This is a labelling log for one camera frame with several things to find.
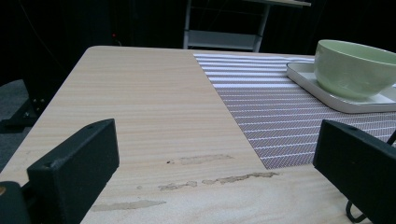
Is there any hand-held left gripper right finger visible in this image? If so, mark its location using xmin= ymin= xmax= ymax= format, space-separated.
xmin=313 ymin=119 xmax=396 ymax=224

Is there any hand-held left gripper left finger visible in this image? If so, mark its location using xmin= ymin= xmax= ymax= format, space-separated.
xmin=26 ymin=118 xmax=120 ymax=224

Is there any black metal stand foot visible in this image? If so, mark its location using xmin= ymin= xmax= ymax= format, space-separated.
xmin=0 ymin=77 xmax=48 ymax=127

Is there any white rectangular tray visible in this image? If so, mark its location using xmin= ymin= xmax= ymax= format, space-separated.
xmin=286 ymin=61 xmax=396 ymax=114

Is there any pale green bowl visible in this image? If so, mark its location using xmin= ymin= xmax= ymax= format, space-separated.
xmin=313 ymin=38 xmax=396 ymax=101

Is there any striped woven placemat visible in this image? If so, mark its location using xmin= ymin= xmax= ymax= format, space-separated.
xmin=192 ymin=53 xmax=396 ymax=170

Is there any grey metal shelf stand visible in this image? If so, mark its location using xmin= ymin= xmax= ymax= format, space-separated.
xmin=182 ymin=0 xmax=312 ymax=53

